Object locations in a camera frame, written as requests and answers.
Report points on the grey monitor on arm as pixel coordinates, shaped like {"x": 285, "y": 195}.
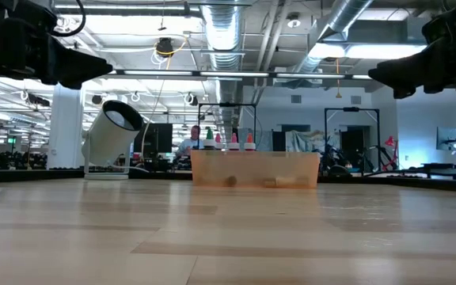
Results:
{"x": 447, "y": 136}

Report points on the red desk lamp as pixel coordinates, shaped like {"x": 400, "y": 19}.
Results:
{"x": 389, "y": 141}

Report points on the white cylindrical spotlight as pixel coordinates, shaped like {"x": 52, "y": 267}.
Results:
{"x": 109, "y": 134}

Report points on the black background desk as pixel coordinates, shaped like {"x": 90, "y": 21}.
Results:
{"x": 449, "y": 166}

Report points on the black background robot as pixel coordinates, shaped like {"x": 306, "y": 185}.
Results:
{"x": 333, "y": 156}

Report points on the black dome-shaped object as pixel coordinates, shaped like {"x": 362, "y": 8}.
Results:
{"x": 338, "y": 171}

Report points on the black computer monitor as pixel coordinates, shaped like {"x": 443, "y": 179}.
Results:
{"x": 158, "y": 138}

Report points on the white draped sheet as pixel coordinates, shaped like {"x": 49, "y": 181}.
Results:
{"x": 307, "y": 141}

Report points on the person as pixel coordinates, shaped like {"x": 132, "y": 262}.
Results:
{"x": 190, "y": 144}

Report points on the translucent orange plastic tray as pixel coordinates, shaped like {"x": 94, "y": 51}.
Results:
{"x": 255, "y": 170}

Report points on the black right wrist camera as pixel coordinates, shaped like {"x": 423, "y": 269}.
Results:
{"x": 443, "y": 25}

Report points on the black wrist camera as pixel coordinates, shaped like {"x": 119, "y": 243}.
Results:
{"x": 34, "y": 16}
{"x": 443, "y": 25}

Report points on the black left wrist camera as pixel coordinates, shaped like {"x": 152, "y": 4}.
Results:
{"x": 34, "y": 16}

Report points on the black metal frame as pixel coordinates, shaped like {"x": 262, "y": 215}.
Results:
{"x": 228, "y": 104}
{"x": 350, "y": 109}

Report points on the black ceiling-mounted camera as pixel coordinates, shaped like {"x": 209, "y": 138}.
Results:
{"x": 164, "y": 47}

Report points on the black table edge rail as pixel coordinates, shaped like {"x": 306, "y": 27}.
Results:
{"x": 430, "y": 185}

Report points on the silver ventilation duct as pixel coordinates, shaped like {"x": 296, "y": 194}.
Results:
{"x": 222, "y": 31}

